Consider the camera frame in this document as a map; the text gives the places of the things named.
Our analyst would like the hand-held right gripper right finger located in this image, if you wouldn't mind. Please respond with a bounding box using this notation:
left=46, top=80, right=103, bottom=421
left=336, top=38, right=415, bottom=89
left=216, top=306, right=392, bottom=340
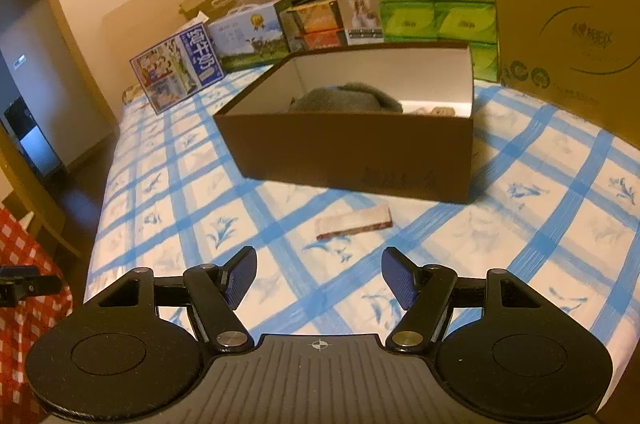
left=381, top=246, right=553, bottom=354

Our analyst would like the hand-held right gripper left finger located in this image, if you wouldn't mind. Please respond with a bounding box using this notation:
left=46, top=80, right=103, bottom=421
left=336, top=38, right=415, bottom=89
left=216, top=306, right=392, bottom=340
left=82, top=245, right=259, bottom=355

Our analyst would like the brown cardboard box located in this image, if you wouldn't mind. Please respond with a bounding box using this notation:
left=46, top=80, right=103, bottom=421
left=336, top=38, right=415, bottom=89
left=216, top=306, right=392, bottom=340
left=212, top=41, right=475, bottom=205

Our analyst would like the beige sock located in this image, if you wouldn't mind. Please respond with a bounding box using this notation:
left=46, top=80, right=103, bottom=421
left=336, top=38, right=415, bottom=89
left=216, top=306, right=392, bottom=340
left=407, top=104, right=458, bottom=118

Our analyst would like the grey cloth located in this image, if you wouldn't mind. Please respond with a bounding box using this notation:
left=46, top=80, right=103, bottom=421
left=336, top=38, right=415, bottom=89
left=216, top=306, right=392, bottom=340
left=289, top=80, right=404, bottom=114

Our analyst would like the red checked cloth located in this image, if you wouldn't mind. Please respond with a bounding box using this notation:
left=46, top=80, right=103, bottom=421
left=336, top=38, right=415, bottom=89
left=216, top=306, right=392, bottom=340
left=0, top=206, right=73, bottom=424

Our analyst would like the wooden side furniture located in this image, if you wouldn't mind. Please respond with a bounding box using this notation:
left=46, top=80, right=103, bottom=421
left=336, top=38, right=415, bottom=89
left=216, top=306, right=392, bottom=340
left=0, top=119, right=86, bottom=260

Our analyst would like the blue checked bedsheet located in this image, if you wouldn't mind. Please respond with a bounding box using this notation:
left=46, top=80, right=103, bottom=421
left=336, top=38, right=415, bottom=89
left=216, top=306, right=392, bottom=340
left=82, top=69, right=640, bottom=370

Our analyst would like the dark monitor screen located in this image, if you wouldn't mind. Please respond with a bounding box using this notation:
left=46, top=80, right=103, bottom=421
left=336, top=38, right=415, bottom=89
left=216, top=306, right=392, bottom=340
left=2, top=96, right=63, bottom=177

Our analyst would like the blue printed milk carton box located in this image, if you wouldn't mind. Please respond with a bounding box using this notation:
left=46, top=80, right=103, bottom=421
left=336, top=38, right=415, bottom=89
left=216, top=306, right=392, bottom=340
left=130, top=20, right=223, bottom=114

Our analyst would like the white green milk carton box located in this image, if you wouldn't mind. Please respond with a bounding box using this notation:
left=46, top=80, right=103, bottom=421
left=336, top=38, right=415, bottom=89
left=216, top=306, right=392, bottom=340
left=207, top=0, right=292, bottom=72

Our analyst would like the white photo printed box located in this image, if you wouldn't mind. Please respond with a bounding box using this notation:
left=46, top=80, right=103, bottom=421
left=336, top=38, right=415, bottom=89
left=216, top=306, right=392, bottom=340
left=339, top=0, right=385, bottom=45

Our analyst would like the orange printed box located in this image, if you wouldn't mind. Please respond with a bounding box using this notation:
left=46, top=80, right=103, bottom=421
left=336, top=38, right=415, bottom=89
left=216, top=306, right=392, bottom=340
left=279, top=0, right=347, bottom=51

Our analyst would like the stack of green tissue packs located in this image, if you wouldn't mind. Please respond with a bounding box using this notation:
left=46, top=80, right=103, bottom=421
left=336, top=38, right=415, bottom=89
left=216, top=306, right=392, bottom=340
left=371, top=0, right=501, bottom=84

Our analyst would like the large tan cardboard box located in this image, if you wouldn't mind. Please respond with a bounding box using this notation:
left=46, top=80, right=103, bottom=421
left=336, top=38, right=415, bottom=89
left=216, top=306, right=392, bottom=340
left=475, top=0, right=640, bottom=132

